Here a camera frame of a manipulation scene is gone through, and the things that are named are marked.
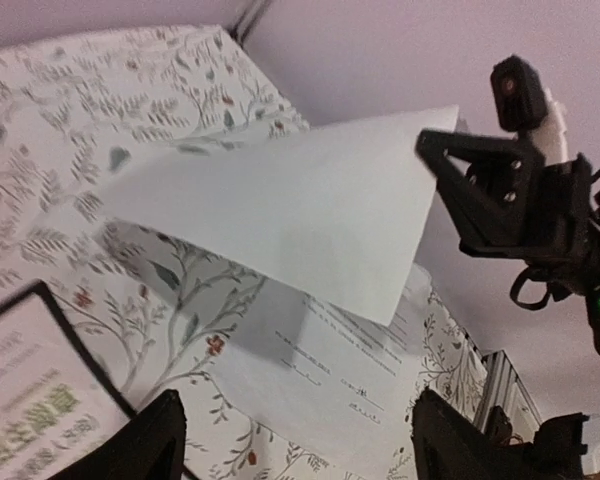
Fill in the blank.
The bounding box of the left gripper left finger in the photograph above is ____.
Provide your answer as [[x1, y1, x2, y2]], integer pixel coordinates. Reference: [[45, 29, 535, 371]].
[[54, 389, 186, 480]]

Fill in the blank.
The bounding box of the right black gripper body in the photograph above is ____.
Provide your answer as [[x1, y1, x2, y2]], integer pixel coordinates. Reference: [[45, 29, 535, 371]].
[[459, 154, 600, 301]]

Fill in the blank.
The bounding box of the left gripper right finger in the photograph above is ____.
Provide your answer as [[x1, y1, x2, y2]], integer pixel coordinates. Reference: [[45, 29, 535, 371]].
[[412, 389, 585, 480]]

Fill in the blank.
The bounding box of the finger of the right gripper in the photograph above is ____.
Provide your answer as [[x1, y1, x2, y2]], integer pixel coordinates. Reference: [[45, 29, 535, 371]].
[[415, 129, 545, 258]]

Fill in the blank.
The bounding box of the colour printed brochure sheet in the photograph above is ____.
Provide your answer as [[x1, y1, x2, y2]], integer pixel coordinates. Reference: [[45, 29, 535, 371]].
[[0, 295, 128, 479]]

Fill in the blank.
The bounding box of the white text paper sheet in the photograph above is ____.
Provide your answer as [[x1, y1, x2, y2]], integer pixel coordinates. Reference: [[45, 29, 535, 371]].
[[100, 105, 459, 325]]

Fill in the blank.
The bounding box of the black clip folder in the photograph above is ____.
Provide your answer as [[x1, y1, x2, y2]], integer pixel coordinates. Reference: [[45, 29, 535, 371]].
[[0, 280, 194, 479]]

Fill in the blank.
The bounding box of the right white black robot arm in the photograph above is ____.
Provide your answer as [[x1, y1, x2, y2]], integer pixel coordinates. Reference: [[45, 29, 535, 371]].
[[416, 129, 600, 355]]

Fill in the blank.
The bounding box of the aluminium mounting rail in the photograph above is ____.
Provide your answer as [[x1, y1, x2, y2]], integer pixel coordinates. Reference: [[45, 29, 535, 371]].
[[474, 350, 542, 441]]

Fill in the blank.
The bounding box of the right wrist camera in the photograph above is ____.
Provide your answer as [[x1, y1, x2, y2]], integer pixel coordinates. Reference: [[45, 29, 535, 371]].
[[490, 55, 569, 165]]

